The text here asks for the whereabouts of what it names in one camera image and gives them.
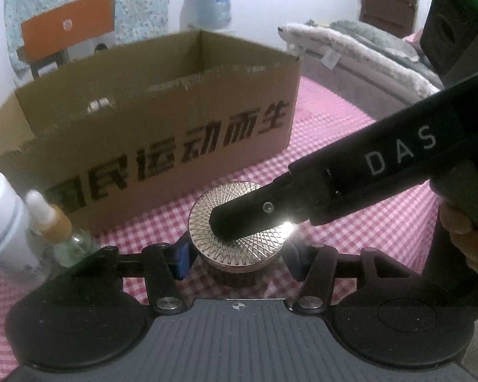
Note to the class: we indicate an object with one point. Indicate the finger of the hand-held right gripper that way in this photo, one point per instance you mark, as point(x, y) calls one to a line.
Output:
point(243, 219)

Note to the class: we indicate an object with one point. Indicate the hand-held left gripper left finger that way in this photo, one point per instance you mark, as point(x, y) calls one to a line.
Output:
point(180, 260)

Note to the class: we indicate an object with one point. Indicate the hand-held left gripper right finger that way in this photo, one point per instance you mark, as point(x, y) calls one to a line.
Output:
point(294, 265)

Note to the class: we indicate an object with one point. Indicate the gold lid jar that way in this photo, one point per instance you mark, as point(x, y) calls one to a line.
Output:
point(243, 256)

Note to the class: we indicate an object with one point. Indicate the brown cardboard box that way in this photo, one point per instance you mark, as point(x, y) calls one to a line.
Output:
point(163, 135)

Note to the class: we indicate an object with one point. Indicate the person's right hand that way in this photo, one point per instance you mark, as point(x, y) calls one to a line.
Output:
point(470, 246)

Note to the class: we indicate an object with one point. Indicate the pink checkered cloth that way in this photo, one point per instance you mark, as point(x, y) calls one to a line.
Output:
point(342, 139)

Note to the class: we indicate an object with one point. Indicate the white fluffy blanket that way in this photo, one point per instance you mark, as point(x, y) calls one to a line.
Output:
point(362, 51)

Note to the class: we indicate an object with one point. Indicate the grey quilt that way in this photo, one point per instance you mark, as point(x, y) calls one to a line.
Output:
point(390, 43)

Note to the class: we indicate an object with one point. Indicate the glass dropper bottle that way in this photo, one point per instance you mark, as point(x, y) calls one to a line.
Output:
point(57, 223)

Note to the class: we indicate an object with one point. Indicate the brown door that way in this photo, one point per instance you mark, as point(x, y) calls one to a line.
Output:
point(390, 0)

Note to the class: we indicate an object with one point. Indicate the white charger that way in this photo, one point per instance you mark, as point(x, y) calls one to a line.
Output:
point(99, 106)

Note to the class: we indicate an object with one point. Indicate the white jar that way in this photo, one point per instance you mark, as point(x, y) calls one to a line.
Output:
point(4, 223)

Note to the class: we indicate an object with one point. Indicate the blue water jug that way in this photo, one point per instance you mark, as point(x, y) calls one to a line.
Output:
point(217, 4)

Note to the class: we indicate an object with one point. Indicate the blue floral cloth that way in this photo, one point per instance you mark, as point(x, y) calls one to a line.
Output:
point(143, 8)

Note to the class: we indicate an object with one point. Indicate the appliance box with orange flap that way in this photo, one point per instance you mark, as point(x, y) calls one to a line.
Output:
point(63, 28)

